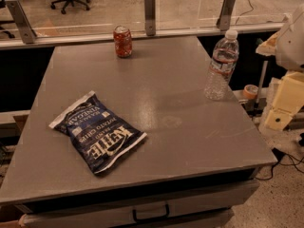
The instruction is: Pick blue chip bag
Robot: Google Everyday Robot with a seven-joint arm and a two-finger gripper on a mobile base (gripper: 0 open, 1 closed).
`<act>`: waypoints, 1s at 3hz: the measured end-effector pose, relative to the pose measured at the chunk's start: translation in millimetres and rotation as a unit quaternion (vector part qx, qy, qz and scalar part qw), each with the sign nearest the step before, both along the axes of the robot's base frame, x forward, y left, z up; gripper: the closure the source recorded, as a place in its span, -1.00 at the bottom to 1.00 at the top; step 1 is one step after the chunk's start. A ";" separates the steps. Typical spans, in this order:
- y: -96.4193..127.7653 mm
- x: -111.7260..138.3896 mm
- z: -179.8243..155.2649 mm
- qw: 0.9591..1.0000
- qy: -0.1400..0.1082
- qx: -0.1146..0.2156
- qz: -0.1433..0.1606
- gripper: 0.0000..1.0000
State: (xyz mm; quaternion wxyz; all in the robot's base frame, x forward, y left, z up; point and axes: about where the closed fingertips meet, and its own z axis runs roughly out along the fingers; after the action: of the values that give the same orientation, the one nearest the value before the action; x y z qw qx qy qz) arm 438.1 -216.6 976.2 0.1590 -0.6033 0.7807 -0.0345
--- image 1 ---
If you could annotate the left metal bracket post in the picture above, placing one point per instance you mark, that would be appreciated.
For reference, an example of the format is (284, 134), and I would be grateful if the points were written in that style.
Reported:
(26, 32)

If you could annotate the clear plastic water bottle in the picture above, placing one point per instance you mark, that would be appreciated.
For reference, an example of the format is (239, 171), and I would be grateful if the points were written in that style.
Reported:
(222, 65)

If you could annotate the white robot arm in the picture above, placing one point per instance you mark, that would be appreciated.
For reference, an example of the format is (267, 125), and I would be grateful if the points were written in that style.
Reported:
(287, 45)

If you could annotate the glass barrier rail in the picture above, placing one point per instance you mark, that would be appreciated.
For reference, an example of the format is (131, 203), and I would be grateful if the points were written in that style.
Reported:
(45, 42)

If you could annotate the right metal bracket post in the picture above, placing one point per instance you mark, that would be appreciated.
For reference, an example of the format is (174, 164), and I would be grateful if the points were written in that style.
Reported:
(224, 20)

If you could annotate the middle metal bracket post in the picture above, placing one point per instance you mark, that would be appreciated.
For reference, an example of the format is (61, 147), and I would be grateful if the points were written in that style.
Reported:
(150, 17)

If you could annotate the grey drawer with black handle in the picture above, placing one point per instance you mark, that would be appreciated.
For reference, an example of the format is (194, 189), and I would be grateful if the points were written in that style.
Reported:
(207, 207)

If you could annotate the red soda can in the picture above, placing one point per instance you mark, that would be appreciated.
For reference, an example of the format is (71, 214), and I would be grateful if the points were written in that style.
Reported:
(123, 41)

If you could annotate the blue Kettle chip bag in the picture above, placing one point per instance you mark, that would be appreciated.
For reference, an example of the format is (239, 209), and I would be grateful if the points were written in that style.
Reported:
(98, 134)

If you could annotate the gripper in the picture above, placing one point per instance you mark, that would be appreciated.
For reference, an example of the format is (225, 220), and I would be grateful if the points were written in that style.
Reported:
(292, 45)

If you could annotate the metal bracket post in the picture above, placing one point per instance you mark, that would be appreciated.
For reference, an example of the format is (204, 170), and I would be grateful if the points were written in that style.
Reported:
(224, 20)
(150, 17)
(26, 32)

